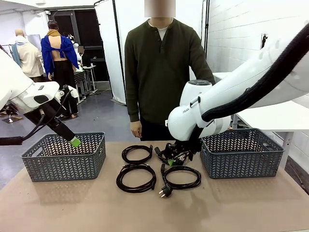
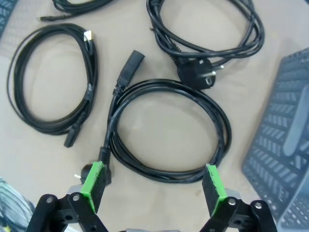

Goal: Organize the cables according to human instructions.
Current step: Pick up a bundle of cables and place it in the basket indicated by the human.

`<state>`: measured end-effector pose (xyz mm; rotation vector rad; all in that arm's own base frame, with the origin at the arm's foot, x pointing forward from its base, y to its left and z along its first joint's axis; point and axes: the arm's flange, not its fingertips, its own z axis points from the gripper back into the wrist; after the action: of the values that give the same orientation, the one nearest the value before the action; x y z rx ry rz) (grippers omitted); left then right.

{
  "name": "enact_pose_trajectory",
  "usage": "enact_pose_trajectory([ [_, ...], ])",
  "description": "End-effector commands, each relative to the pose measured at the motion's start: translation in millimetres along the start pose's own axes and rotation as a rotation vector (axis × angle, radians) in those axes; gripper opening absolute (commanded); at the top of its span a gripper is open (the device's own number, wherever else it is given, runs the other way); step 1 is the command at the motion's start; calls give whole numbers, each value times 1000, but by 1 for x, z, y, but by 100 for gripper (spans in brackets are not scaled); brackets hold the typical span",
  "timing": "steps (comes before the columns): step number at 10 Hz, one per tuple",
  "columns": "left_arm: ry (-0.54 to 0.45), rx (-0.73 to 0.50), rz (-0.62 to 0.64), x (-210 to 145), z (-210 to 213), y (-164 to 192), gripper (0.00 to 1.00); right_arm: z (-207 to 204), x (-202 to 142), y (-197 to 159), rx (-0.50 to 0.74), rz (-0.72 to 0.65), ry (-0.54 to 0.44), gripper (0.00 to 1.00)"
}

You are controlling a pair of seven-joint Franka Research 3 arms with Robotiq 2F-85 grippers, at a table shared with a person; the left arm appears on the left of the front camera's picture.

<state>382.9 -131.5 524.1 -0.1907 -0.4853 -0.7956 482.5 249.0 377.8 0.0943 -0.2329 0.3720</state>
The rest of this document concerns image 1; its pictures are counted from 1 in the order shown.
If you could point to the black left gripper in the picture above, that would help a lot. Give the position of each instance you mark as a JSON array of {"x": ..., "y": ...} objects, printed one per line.
[{"x": 58, "y": 120}]

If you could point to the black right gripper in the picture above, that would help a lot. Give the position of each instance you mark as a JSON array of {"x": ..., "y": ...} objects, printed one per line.
[{"x": 177, "y": 149}]

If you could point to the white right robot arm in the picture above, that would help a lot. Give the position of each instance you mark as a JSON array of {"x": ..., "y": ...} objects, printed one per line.
[{"x": 241, "y": 84}]

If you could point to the person's left forearm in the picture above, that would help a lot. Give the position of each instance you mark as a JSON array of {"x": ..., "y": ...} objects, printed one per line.
[{"x": 207, "y": 75}]

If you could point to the person's right forearm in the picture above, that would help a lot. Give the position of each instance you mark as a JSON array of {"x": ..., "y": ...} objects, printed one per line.
[{"x": 134, "y": 108}]

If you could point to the person's right hand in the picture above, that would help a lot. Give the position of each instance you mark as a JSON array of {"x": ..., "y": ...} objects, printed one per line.
[{"x": 136, "y": 129}]

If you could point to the grey plastic mesh basket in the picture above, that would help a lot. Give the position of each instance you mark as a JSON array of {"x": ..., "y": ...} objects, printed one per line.
[
  {"x": 65, "y": 166},
  {"x": 241, "y": 164}
]

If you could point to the background work desk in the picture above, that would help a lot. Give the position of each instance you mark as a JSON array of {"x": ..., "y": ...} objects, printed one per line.
[{"x": 87, "y": 68}]

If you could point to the seated person in background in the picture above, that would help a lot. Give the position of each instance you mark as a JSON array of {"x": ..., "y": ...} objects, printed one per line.
[{"x": 84, "y": 59}]

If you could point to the person in green sweater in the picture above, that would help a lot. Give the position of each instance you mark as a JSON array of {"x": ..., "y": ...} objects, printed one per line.
[{"x": 164, "y": 72}]

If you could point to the mannequin with blue cardigan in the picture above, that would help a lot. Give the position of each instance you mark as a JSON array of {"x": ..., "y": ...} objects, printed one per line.
[{"x": 48, "y": 53}]

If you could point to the white table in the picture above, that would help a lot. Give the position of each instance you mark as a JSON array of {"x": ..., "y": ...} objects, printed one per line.
[
  {"x": 220, "y": 76},
  {"x": 277, "y": 120}
]

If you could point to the mannequin with beige jacket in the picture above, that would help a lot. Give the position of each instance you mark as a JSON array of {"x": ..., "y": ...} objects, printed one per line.
[{"x": 26, "y": 58}]

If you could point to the white backdrop screen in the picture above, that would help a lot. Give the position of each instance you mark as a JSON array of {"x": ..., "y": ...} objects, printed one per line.
[{"x": 108, "y": 48}]

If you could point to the black backdrop stand pole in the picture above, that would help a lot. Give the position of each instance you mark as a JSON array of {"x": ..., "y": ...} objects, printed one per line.
[{"x": 118, "y": 43}]

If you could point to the black curtain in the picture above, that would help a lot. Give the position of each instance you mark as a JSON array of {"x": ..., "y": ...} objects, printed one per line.
[{"x": 89, "y": 29}]

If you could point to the black light stand pole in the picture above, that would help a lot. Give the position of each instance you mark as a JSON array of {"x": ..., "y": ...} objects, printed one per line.
[{"x": 206, "y": 24}]

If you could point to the black tripod stand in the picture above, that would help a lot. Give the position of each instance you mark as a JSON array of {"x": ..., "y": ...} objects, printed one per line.
[{"x": 264, "y": 41}]

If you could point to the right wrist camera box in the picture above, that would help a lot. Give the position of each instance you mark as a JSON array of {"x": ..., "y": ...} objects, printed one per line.
[{"x": 167, "y": 122}]

